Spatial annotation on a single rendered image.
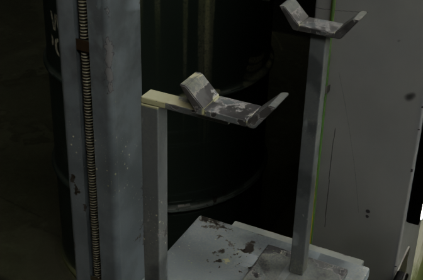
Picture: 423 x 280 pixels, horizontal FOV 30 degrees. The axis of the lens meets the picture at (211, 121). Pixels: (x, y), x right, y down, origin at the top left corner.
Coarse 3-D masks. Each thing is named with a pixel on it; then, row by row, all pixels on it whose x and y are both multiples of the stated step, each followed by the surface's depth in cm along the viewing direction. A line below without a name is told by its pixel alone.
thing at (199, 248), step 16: (192, 224) 99; (208, 224) 99; (224, 224) 99; (192, 240) 96; (208, 240) 96; (224, 240) 96; (240, 240) 96; (256, 240) 96; (272, 240) 96; (176, 256) 93; (192, 256) 93; (208, 256) 93; (224, 256) 94; (240, 256) 94; (256, 256) 94; (320, 256) 94; (176, 272) 91; (192, 272) 91; (208, 272) 91; (224, 272) 91; (240, 272) 91; (352, 272) 91; (368, 272) 92
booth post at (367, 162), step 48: (336, 0) 114; (384, 0) 111; (336, 48) 117; (384, 48) 114; (336, 96) 120; (384, 96) 117; (336, 144) 124; (384, 144) 120; (336, 192) 128; (384, 192) 124; (336, 240) 132; (384, 240) 127
